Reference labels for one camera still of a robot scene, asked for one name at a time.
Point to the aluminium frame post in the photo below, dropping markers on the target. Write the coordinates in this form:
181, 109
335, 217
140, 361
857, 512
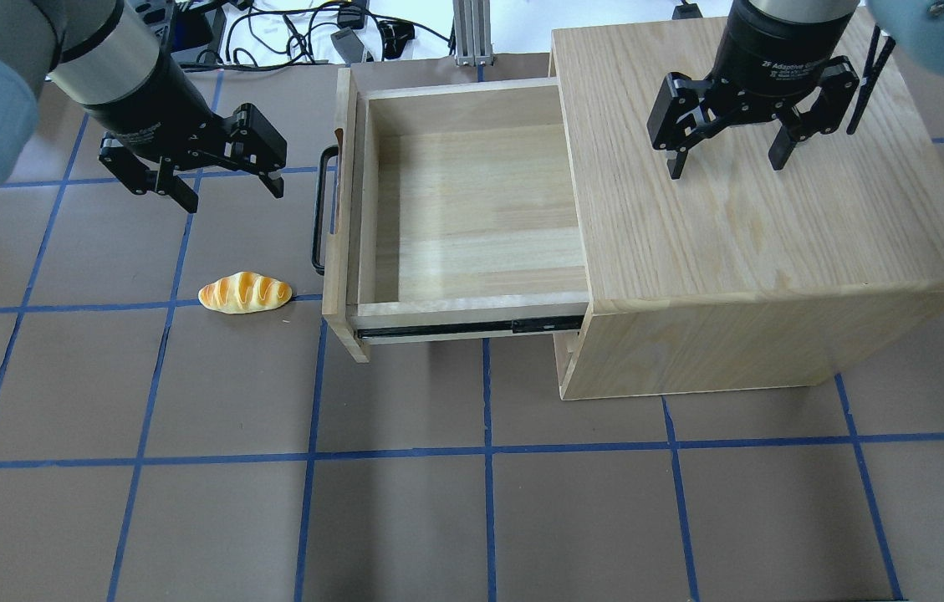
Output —
471, 33

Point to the wooden drawer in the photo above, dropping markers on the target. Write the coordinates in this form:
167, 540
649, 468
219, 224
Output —
454, 217

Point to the wooden drawer cabinet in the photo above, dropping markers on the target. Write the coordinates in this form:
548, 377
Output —
736, 276

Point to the yellow toy bread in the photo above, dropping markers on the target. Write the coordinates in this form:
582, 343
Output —
244, 293

